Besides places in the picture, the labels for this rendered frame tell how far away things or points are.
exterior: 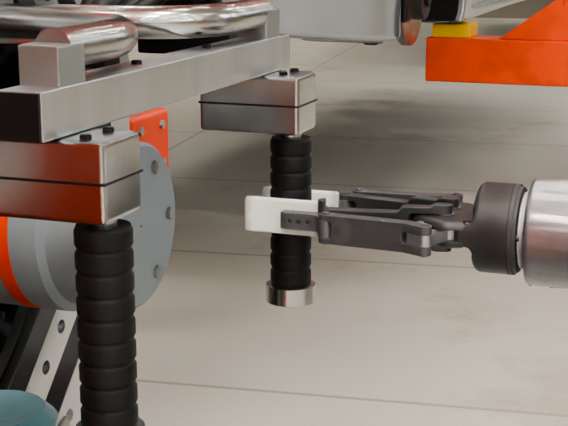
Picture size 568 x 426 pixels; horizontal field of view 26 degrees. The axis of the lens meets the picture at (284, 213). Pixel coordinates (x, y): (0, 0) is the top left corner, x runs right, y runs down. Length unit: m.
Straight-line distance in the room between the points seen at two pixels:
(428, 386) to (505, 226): 2.02
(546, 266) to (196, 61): 0.32
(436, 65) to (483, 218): 3.58
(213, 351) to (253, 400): 0.36
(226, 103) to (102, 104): 0.29
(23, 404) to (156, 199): 0.19
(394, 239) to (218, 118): 0.19
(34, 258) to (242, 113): 0.24
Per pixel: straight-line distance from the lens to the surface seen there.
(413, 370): 3.09
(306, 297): 1.08
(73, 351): 1.19
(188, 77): 0.89
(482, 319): 3.51
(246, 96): 1.04
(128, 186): 0.75
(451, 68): 4.55
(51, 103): 0.72
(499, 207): 0.99
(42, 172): 0.74
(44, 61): 0.74
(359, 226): 1.00
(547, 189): 0.99
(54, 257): 0.91
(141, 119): 1.26
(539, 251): 0.98
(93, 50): 0.77
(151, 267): 0.96
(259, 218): 1.06
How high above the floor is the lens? 1.07
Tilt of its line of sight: 13 degrees down
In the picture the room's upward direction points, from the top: straight up
